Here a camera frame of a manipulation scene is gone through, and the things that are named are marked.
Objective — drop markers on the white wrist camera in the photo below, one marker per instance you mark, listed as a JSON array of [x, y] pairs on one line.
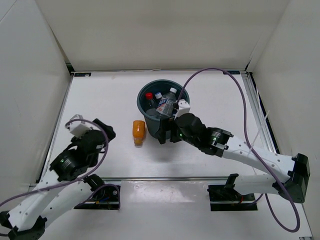
[[77, 128], [181, 107]]

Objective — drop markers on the dark green bin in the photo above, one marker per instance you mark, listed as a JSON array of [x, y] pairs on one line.
[[160, 85]]

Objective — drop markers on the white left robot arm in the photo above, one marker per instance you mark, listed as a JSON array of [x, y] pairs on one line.
[[69, 182]]

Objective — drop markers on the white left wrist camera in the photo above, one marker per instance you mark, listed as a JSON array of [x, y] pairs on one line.
[[77, 128]]

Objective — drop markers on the clear bottle black label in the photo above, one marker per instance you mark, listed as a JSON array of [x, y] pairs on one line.
[[153, 112]]

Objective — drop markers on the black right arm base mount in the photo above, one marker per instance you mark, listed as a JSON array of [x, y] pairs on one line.
[[224, 198]]

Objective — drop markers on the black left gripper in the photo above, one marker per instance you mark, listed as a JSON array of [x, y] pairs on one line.
[[109, 129]]

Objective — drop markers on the clear bottle red cap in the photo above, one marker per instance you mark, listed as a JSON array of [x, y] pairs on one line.
[[150, 102]]

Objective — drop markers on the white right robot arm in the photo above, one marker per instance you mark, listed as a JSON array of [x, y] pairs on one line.
[[284, 175]]

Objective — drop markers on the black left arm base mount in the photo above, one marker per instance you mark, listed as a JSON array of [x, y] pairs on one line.
[[104, 196]]

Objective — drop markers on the clear bottle blue orange label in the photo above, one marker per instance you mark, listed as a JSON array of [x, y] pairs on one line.
[[166, 104]]

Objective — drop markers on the orange plastic bottle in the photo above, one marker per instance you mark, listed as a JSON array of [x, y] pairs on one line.
[[138, 132]]

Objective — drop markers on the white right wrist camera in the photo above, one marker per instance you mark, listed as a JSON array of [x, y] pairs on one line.
[[181, 107]]

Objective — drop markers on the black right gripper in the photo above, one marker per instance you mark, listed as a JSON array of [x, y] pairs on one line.
[[167, 125]]

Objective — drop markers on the aluminium table edge rail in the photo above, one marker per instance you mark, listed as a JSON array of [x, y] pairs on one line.
[[181, 178]]

